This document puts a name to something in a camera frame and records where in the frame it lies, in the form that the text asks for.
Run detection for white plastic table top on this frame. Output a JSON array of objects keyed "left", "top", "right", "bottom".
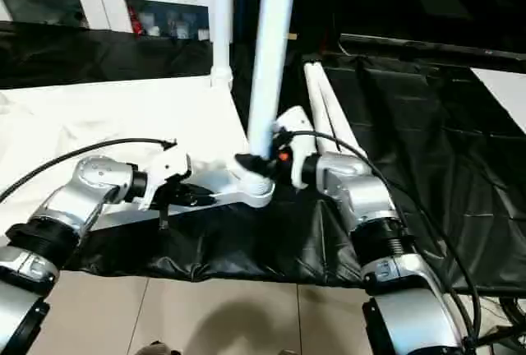
[{"left": 0, "top": 74, "right": 276, "bottom": 237}]

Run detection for white plastic table leg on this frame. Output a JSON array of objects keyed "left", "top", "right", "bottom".
[
  {"left": 312, "top": 61, "right": 367, "bottom": 159},
  {"left": 212, "top": 0, "right": 236, "bottom": 89},
  {"left": 304, "top": 61, "right": 342, "bottom": 155},
  {"left": 245, "top": 0, "right": 301, "bottom": 185}
]

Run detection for dark left robot foot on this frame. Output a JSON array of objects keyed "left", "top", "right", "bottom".
[{"left": 136, "top": 343, "right": 178, "bottom": 355}]

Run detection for small bottles behind glass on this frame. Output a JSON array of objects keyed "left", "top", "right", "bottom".
[{"left": 125, "top": 2, "right": 211, "bottom": 41}]

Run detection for black plastic mat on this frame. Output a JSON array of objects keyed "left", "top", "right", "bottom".
[{"left": 0, "top": 22, "right": 526, "bottom": 294}]

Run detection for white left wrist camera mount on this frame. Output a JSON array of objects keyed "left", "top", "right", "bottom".
[{"left": 140, "top": 145, "right": 194, "bottom": 210}]

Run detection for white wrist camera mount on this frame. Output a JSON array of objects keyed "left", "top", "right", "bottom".
[
  {"left": 140, "top": 145, "right": 194, "bottom": 210},
  {"left": 271, "top": 106, "right": 318, "bottom": 188}
]

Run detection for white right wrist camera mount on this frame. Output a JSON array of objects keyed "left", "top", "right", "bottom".
[{"left": 271, "top": 106, "right": 318, "bottom": 188}]

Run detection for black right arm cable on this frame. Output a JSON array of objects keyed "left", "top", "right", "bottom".
[{"left": 284, "top": 129, "right": 482, "bottom": 343}]

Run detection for dark metal rail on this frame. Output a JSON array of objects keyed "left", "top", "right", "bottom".
[{"left": 339, "top": 33, "right": 526, "bottom": 67}]

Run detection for black floor cables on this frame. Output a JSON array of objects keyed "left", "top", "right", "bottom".
[{"left": 489, "top": 293, "right": 526, "bottom": 349}]

